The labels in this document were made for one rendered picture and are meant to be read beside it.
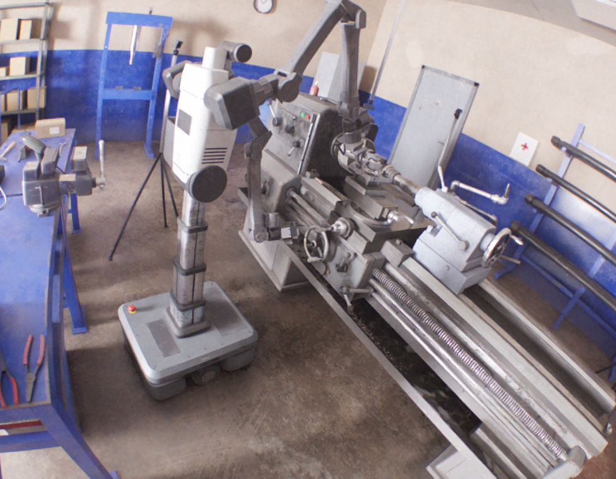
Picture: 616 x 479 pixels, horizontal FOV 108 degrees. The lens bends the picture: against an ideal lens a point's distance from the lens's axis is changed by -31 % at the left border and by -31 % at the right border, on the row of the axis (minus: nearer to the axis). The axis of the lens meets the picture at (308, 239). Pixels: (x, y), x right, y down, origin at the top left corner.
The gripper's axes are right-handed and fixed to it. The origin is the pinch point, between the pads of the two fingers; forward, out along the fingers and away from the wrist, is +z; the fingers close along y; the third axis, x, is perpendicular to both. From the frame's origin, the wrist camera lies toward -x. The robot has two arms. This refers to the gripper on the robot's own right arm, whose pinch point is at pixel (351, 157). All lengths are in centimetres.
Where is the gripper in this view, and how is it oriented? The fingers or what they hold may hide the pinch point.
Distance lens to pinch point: 146.7
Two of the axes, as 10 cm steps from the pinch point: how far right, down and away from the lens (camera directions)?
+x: -7.6, 5.6, -3.3
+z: 1.3, 6.3, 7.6
